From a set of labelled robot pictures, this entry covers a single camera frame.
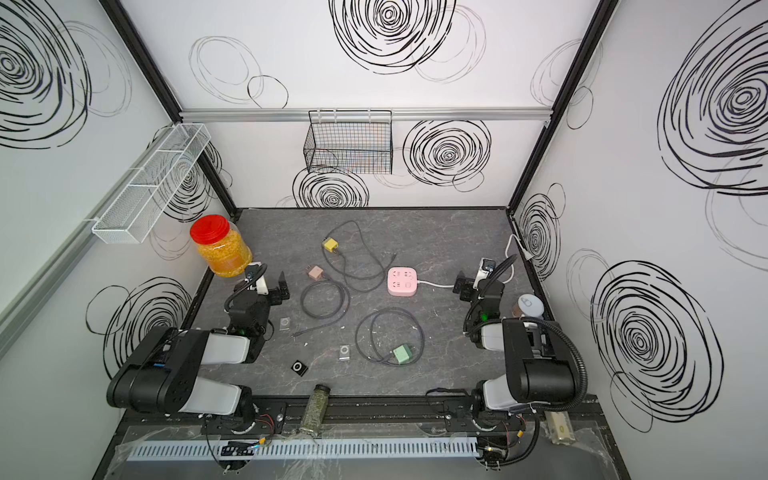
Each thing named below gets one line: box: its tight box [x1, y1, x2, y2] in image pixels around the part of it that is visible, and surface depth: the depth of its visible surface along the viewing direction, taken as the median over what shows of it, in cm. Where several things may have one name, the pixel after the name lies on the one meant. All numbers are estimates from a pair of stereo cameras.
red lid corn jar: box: [190, 214, 253, 278], surface depth 95 cm
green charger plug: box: [393, 344, 413, 365], surface depth 84 cm
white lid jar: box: [512, 293, 545, 319], surface depth 91 cm
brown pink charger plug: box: [305, 264, 324, 281], surface depth 101 cm
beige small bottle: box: [544, 411, 576, 445], surface depth 71 cm
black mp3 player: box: [291, 360, 309, 377], surface depth 82 cm
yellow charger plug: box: [322, 237, 339, 253], surface depth 110 cm
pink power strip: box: [387, 267, 418, 297], surface depth 98 cm
